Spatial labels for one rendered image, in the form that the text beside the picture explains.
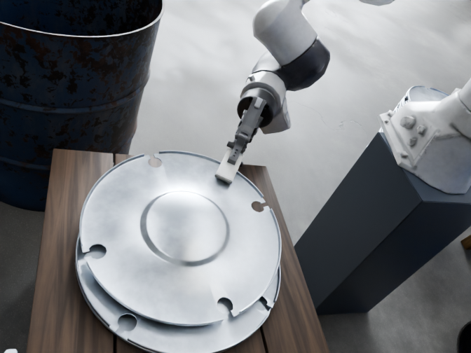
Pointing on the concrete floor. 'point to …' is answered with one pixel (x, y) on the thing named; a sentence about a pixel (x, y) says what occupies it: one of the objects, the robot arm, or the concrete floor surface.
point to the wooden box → (76, 198)
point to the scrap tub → (69, 84)
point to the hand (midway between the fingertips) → (228, 168)
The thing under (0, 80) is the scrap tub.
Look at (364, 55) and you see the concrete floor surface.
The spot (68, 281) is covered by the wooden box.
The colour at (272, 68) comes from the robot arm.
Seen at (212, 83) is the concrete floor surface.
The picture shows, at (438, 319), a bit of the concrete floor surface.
